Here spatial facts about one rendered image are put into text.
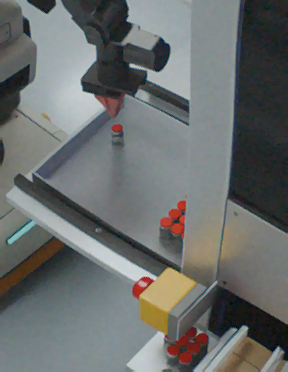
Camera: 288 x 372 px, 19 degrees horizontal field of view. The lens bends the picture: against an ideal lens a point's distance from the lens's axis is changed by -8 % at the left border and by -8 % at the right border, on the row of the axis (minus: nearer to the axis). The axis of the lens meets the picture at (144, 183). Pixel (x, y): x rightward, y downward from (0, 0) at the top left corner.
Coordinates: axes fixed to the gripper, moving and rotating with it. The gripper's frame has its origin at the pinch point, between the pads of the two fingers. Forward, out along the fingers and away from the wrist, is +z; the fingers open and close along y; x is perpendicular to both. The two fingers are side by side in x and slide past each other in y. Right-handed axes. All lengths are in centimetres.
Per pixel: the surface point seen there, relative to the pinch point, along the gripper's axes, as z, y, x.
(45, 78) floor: 96, -80, 102
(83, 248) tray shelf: 9.9, 3.9, -22.4
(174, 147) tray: 9.8, 9.0, 4.7
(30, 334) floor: 97, -33, 2
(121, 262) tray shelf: 10.0, 10.9, -22.4
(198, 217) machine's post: -15.7, 26.3, -29.6
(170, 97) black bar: 8.1, 3.9, 15.6
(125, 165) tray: 9.7, 2.9, -2.7
